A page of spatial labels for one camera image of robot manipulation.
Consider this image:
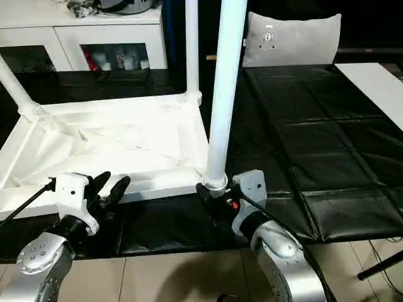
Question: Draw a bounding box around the white plastic table top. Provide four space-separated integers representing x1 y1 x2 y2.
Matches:
0 90 210 221

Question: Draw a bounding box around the white plastic table leg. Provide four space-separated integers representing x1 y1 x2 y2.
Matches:
202 0 249 198
184 0 203 105
0 55 45 124

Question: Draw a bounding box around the black mat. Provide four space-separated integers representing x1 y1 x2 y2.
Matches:
0 64 403 264

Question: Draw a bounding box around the white cabinet with glass doors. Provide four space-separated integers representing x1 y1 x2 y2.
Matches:
0 0 168 73

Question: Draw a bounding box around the black floor stand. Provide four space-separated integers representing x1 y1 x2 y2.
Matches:
357 251 403 281

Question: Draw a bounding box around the grey cushion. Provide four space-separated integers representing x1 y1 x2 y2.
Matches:
241 11 343 68

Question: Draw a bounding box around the white flat board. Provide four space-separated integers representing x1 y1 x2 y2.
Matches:
333 62 403 132

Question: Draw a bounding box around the black flat monitor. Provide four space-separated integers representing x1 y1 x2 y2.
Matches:
336 47 403 64

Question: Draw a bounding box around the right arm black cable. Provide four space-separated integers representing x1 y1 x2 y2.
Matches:
232 183 338 302

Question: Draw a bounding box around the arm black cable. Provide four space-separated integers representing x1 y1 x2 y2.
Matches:
232 183 338 302
0 177 58 230

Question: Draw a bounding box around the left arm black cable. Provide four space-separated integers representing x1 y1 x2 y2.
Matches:
0 177 58 230

